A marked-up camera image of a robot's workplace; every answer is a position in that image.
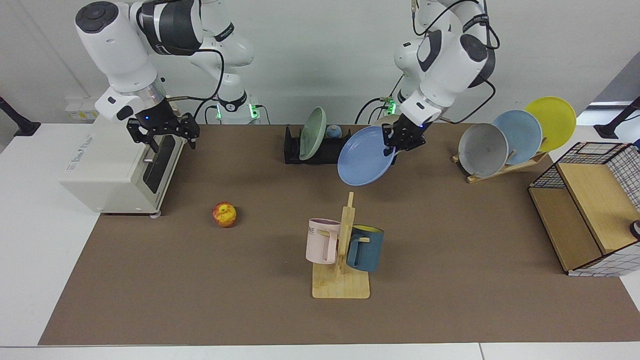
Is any red yellow apple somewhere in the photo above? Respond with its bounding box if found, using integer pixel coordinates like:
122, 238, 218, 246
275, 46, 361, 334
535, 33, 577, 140
212, 201, 238, 228

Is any grey plate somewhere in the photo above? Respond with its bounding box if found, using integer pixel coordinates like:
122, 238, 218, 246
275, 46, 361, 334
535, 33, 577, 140
458, 123, 509, 179

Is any pale green plate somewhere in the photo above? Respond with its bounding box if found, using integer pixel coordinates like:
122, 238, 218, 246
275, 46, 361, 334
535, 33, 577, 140
299, 107, 327, 161

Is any wooden plate rack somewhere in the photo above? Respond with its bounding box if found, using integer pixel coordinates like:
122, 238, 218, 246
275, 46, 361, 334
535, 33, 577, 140
452, 150, 548, 184

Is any black dish rack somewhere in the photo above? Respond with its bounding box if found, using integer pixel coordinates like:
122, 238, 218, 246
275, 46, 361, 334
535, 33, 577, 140
284, 125, 398, 166

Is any light blue plate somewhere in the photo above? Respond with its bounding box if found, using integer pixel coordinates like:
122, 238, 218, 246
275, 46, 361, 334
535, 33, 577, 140
492, 109, 543, 166

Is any yellow plate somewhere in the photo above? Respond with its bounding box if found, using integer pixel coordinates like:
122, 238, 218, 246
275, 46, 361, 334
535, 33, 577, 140
524, 96, 577, 153

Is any pale toaster oven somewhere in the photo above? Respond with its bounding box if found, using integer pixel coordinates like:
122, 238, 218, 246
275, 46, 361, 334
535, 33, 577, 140
59, 112, 188, 217

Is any dark blue cup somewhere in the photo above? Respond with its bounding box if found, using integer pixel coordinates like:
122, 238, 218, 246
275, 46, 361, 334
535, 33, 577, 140
346, 225, 385, 273

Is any pink cup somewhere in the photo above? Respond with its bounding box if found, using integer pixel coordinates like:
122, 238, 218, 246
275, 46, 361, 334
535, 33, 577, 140
305, 218, 342, 265

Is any brown table cloth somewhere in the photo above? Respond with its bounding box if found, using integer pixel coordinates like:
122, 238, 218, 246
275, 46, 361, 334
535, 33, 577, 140
38, 123, 640, 346

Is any wooden cup stand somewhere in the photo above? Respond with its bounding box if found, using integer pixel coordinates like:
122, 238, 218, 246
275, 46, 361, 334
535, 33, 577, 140
312, 191, 371, 299

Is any black base cable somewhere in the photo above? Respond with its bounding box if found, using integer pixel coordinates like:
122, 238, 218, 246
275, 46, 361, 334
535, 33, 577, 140
356, 75, 406, 125

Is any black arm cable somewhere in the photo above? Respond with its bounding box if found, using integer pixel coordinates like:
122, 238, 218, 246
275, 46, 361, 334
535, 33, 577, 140
165, 45, 228, 121
412, 0, 501, 125

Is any white wall socket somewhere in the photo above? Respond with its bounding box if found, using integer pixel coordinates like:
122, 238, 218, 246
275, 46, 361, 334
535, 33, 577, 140
65, 96, 103, 121

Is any wire basket with wooden floor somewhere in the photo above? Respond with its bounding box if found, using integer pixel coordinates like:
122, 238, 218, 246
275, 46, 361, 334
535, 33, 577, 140
528, 142, 640, 277

